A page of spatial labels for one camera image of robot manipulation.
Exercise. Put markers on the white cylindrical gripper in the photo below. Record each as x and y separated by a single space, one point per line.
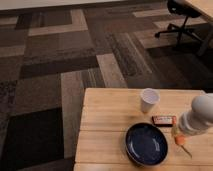
191 124

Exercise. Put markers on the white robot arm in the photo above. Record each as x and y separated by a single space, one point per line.
200 104

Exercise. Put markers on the dark blue ceramic bowl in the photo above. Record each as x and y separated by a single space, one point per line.
146 144

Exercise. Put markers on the white paper cup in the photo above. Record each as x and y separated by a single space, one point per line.
149 97

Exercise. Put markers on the wooden desk in background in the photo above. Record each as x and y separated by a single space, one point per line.
205 7

